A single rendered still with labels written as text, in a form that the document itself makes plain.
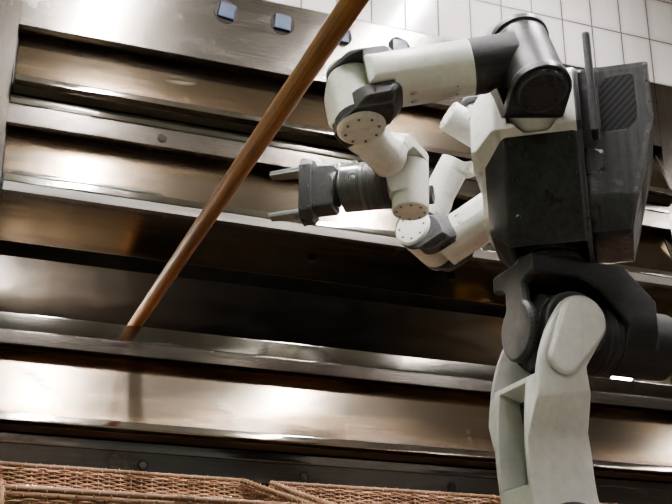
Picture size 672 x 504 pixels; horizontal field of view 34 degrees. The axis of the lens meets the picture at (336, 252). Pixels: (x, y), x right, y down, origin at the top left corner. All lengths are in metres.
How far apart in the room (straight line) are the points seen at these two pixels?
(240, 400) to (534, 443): 0.99
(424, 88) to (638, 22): 1.86
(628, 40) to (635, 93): 1.58
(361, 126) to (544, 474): 0.59
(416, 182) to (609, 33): 1.60
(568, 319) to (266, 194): 1.15
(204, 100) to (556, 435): 1.39
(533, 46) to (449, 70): 0.13
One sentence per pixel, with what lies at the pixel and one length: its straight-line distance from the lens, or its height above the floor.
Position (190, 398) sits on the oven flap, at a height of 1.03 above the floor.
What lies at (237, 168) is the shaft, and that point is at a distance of 1.73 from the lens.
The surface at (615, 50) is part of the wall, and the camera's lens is 3.42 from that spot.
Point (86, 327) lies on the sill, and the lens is 2.50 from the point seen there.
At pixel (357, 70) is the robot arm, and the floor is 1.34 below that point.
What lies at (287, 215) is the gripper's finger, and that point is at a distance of 2.00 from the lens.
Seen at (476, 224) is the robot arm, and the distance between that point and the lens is 2.16.
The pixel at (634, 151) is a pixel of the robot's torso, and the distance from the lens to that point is 1.85.
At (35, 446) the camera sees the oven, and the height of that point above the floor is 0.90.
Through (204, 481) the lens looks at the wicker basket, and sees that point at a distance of 2.44.
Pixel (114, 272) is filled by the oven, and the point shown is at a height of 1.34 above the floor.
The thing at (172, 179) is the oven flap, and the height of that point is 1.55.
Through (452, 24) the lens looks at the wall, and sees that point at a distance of 3.17.
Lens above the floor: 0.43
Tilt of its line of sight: 22 degrees up
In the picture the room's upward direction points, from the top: straight up
